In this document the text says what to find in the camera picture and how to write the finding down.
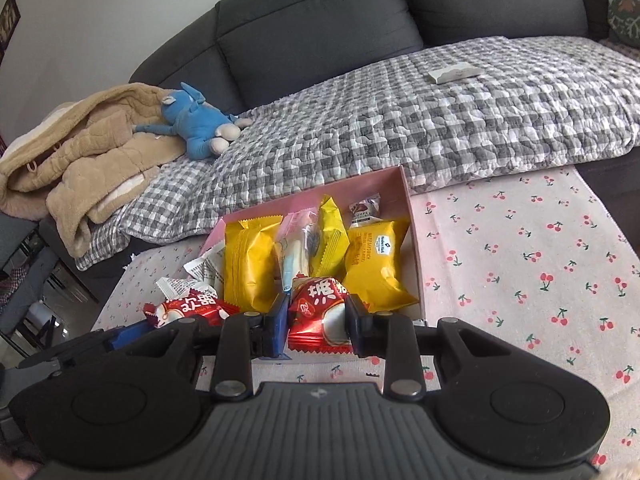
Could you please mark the flat white box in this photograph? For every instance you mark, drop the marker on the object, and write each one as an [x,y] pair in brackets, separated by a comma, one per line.
[455,74]

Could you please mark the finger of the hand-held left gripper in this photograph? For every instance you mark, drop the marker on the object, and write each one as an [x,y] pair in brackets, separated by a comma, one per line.
[127,337]

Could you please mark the blue plush toy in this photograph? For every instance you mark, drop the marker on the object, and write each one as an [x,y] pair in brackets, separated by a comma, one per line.
[200,120]

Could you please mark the white and blue snack packet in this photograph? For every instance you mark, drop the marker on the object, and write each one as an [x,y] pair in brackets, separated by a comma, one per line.
[292,265]

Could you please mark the grey checked quilt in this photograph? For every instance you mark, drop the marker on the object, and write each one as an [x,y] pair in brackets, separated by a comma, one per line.
[400,125]

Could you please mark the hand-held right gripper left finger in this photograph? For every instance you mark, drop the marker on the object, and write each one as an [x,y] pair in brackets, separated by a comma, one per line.
[277,327]

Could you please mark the small white snack packet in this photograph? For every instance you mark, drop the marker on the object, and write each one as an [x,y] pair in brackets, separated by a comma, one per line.
[172,287]
[207,270]

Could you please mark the narrow yellow snack packet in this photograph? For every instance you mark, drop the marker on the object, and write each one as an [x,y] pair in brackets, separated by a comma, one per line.
[330,240]

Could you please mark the dark chair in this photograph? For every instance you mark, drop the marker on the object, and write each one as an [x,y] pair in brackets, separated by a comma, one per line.
[25,280]

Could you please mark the dark wall picture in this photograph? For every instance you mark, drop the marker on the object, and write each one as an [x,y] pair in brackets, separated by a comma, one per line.
[7,20]

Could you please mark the plain yellow snack packet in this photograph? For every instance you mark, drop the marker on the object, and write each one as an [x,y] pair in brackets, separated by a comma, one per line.
[250,260]

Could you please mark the red snack packet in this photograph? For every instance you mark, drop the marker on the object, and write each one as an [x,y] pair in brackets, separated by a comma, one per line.
[190,307]
[315,310]

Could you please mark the silver chocolate packet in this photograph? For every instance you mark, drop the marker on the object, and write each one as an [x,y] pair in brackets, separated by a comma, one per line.
[364,212]

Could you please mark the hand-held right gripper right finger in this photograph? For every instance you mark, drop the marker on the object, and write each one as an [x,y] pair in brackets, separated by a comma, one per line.
[354,327]

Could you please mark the dark grey sofa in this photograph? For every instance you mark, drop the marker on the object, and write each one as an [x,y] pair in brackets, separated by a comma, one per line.
[310,25]

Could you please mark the leaf patterned cushion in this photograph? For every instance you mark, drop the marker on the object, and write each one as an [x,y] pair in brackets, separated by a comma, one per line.
[622,5]

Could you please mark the cherry print cloth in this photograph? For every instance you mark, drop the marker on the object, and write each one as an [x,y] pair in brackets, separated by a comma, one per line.
[525,285]

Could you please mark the yellow packet with blue label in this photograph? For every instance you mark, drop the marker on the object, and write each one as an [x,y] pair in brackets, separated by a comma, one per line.
[375,270]

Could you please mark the beige fleece jacket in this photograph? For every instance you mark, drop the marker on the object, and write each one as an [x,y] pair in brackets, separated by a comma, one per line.
[85,160]

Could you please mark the pink box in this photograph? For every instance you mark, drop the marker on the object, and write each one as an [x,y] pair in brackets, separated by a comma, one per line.
[300,205]

